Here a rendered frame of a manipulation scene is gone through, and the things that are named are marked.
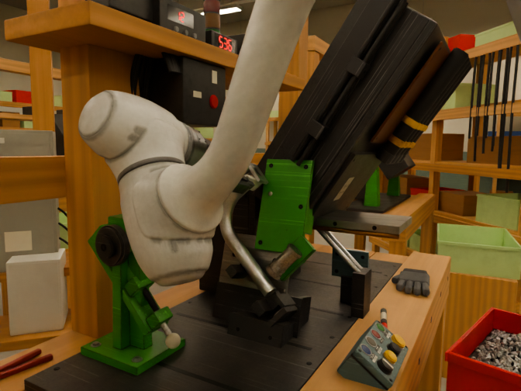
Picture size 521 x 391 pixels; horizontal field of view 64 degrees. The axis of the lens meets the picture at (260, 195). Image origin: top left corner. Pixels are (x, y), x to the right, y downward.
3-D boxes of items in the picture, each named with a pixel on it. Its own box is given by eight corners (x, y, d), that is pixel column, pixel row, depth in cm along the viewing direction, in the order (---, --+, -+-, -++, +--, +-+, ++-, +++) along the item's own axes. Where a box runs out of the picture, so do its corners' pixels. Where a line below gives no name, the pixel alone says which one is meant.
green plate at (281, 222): (314, 257, 96) (325, 168, 98) (300, 255, 89) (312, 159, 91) (270, 250, 101) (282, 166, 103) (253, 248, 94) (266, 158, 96)
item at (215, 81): (227, 127, 108) (227, 67, 106) (184, 123, 93) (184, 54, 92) (189, 127, 114) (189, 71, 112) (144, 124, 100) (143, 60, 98)
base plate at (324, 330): (401, 268, 146) (402, 263, 146) (227, 491, 51) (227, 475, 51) (293, 252, 167) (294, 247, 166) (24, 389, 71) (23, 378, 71)
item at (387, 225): (411, 228, 106) (412, 216, 105) (398, 240, 92) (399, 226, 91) (275, 214, 125) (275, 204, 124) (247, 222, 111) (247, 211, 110)
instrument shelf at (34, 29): (305, 90, 147) (305, 78, 147) (90, 24, 69) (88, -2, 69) (244, 94, 159) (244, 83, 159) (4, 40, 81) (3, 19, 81)
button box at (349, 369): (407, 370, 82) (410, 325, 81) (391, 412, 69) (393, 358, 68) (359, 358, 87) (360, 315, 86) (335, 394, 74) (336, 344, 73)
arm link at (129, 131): (137, 135, 73) (155, 201, 69) (59, 103, 60) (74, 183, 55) (183, 102, 69) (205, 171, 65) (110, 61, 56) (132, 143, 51)
